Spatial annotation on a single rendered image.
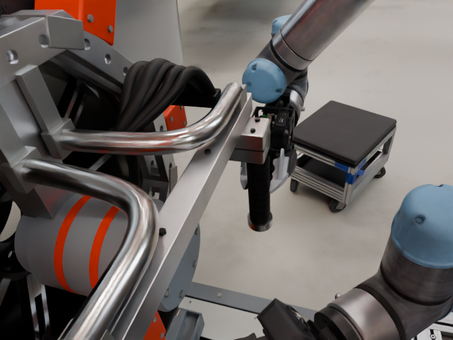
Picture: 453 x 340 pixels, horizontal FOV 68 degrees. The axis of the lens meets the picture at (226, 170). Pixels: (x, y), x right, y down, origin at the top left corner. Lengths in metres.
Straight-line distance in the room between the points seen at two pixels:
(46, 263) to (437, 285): 0.43
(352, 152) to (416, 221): 1.14
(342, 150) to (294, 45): 0.97
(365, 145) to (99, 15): 1.23
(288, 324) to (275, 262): 1.17
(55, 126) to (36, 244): 0.15
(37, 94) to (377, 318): 0.43
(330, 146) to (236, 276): 0.66
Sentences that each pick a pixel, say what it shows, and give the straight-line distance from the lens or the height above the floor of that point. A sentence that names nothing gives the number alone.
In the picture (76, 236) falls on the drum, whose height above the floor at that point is 0.91.
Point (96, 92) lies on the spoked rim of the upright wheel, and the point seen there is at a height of 0.96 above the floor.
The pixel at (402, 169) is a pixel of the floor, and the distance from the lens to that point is 2.01.
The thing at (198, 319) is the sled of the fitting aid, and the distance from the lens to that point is 1.18.
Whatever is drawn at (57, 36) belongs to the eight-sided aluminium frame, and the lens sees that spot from 0.45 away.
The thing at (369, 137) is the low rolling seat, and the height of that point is 0.34.
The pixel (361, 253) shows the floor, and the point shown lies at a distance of 1.55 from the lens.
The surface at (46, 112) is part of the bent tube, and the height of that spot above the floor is 1.04.
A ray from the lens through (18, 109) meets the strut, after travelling 0.42.
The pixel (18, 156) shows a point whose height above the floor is 1.02.
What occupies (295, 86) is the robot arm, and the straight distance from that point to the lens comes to 0.74.
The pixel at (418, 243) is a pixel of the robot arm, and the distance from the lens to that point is 0.36.
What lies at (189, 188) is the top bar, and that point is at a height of 0.98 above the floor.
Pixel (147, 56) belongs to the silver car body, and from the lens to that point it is 1.03.
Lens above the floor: 1.21
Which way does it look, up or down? 39 degrees down
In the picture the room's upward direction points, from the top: 6 degrees counter-clockwise
